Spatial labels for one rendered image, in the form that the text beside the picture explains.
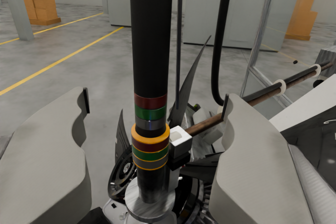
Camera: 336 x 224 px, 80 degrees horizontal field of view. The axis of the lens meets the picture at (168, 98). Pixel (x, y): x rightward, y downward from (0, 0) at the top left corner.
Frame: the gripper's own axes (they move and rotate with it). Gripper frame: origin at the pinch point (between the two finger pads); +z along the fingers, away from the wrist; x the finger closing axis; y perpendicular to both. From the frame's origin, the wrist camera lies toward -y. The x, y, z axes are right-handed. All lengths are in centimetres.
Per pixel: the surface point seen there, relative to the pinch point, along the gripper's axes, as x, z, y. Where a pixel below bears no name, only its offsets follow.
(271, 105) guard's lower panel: 69, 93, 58
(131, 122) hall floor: -33, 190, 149
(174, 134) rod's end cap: 2.3, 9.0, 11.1
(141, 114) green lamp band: -1.6, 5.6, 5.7
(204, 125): 6.6, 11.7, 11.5
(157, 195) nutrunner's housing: 0.5, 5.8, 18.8
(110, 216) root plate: -9.1, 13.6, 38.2
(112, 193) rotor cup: -7.6, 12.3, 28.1
